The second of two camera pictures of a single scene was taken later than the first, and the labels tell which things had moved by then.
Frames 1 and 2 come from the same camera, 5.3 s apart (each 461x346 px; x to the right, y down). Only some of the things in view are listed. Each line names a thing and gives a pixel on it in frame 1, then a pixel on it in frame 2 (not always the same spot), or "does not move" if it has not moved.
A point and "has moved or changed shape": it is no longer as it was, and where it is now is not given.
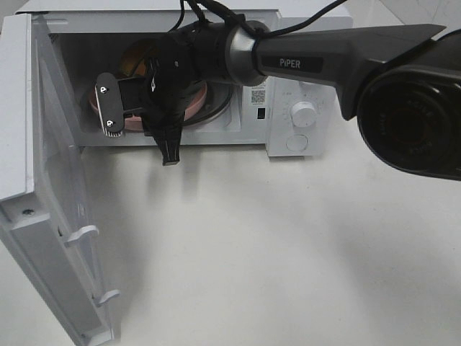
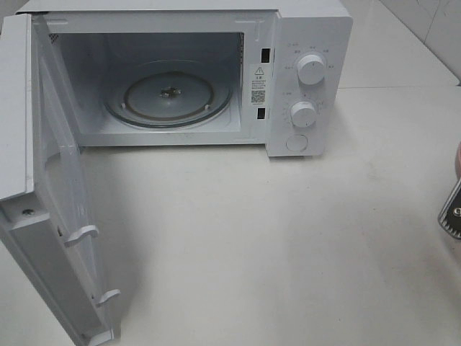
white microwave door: (45, 210) does not move
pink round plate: (135, 121) has moved or changed shape
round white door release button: (297, 142) does not move
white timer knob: (303, 114) does not move
